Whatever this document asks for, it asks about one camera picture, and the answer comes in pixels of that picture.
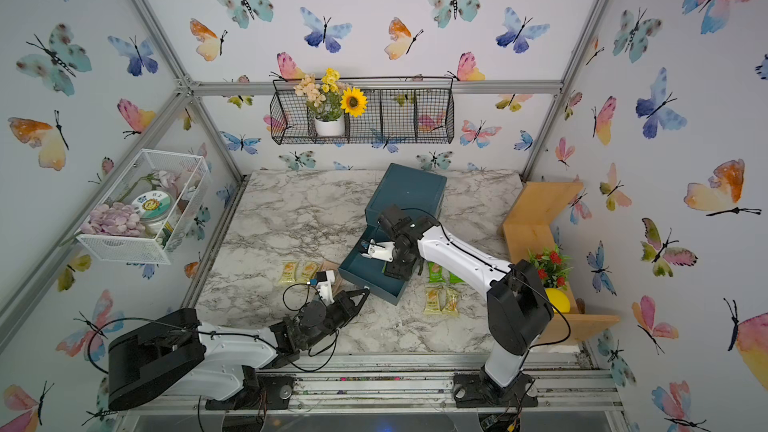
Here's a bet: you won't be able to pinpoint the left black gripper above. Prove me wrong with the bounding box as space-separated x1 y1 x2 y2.
300 289 368 353

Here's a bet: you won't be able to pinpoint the dark teal drawer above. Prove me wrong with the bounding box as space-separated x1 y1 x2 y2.
339 226 408 305

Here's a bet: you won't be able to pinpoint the green cookie packet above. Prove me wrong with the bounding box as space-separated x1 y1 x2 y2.
447 272 465 285
427 262 445 284

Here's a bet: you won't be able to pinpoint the yellow cookie packet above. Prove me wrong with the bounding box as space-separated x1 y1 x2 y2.
424 287 442 315
441 287 461 317
297 261 321 283
278 261 299 285

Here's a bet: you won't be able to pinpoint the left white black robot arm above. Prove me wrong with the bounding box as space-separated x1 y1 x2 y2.
107 289 370 411

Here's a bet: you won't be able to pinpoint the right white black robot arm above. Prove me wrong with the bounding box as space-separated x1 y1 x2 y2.
378 205 555 388

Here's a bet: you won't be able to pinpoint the dark teal drawer cabinet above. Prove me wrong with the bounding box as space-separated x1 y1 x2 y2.
365 163 447 226

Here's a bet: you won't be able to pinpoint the pink wooden brush tray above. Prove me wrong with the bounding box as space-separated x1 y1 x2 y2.
320 260 339 274

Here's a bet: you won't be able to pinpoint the red flower green plant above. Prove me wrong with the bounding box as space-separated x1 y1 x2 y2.
528 245 572 291

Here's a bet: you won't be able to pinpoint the white pot yellow flowers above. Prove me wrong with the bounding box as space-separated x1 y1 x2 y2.
293 68 369 138

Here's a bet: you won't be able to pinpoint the yellow toy on shelf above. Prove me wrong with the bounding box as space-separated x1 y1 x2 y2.
545 288 571 314

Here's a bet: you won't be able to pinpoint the round green label tin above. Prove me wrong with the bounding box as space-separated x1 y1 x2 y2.
131 190 173 222

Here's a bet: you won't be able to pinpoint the pink artificial flower bunch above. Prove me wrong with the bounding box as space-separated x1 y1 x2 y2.
80 202 145 238

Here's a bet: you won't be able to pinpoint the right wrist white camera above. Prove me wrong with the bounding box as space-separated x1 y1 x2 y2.
361 240 395 262

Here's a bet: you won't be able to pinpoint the wrist white camera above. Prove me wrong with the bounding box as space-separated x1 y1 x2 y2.
361 240 395 262
310 270 336 305

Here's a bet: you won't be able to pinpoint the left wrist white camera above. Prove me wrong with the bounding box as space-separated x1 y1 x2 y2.
310 270 336 305

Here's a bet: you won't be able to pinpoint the black wire wall basket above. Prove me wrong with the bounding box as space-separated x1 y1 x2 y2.
265 76 455 147

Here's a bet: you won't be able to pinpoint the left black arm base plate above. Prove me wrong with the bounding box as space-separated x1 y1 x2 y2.
204 375 295 412

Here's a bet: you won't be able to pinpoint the wooden wall shelf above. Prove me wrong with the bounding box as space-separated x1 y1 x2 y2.
499 181 620 345

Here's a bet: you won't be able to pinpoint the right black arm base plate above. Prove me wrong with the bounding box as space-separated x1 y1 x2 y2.
452 371 538 408

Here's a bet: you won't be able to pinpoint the white mesh wall basket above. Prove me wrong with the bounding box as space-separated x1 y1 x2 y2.
75 149 211 265

